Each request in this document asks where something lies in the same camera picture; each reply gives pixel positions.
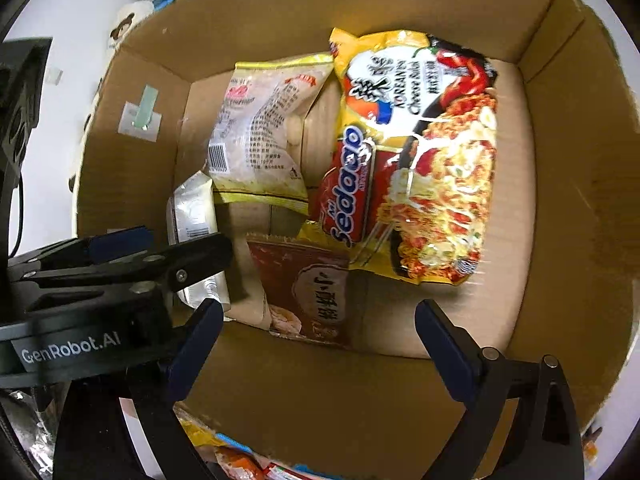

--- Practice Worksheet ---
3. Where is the brown red snack packet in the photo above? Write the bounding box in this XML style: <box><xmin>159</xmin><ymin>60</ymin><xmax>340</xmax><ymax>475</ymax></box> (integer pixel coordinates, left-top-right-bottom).
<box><xmin>246</xmin><ymin>232</ymin><xmax>353</xmax><ymax>348</ymax></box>

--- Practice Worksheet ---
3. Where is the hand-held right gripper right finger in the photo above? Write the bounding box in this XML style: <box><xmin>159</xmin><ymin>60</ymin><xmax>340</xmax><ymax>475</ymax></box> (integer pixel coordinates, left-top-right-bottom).
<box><xmin>415</xmin><ymin>299</ymin><xmax>586</xmax><ymax>480</ymax></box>

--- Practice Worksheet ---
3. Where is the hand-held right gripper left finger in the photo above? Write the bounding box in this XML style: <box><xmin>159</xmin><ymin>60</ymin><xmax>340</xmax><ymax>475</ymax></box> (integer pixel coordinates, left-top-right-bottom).
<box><xmin>52</xmin><ymin>299</ymin><xmax>224</xmax><ymax>480</ymax></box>

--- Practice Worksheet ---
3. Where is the brown cardboard box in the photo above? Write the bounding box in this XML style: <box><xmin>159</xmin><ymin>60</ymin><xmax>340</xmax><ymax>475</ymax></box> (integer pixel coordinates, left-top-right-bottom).
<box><xmin>70</xmin><ymin>0</ymin><xmax>640</xmax><ymax>480</ymax></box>

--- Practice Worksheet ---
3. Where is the pale yellow snack packet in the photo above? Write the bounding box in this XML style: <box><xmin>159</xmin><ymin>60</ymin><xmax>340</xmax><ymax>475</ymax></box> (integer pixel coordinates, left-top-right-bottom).
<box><xmin>206</xmin><ymin>52</ymin><xmax>335</xmax><ymax>206</ymax></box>

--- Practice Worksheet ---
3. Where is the red instant noodle packet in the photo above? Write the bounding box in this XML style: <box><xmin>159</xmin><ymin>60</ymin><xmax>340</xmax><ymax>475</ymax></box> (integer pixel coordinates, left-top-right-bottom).
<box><xmin>307</xmin><ymin>122</ymin><xmax>378</xmax><ymax>251</ymax></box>

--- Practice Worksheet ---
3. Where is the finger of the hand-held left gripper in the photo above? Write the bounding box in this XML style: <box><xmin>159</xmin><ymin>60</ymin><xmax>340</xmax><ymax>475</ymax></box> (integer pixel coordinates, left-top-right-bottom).
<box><xmin>10</xmin><ymin>234</ymin><xmax>234</xmax><ymax>320</ymax></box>
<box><xmin>7</xmin><ymin>226</ymin><xmax>153</xmax><ymax>281</ymax></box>

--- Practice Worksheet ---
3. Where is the silver white snack packet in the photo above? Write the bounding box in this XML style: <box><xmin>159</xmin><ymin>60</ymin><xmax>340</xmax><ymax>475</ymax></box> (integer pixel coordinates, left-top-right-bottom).
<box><xmin>166</xmin><ymin>170</ymin><xmax>232</xmax><ymax>312</ymax></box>

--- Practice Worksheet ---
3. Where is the crumpled silver plastic bag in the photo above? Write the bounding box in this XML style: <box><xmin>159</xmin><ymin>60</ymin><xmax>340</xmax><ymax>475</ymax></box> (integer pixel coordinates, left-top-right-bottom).
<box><xmin>0</xmin><ymin>391</ymin><xmax>57</xmax><ymax>480</ymax></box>

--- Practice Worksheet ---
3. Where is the bear print white bedding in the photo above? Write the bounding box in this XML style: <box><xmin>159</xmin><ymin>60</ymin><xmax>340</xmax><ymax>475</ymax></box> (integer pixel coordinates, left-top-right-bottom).
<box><xmin>66</xmin><ymin>0</ymin><xmax>156</xmax><ymax>196</ymax></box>

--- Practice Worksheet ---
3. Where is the yellow instant noodle packet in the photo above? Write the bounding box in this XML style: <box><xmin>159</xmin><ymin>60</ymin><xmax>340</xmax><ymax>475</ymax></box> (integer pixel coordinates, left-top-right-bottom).
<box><xmin>328</xmin><ymin>27</ymin><xmax>501</xmax><ymax>287</ymax></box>

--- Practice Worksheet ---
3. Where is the black cable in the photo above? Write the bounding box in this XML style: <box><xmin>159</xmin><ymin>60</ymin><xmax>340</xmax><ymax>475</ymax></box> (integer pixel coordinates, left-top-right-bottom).
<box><xmin>7</xmin><ymin>172</ymin><xmax>27</xmax><ymax>261</ymax></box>

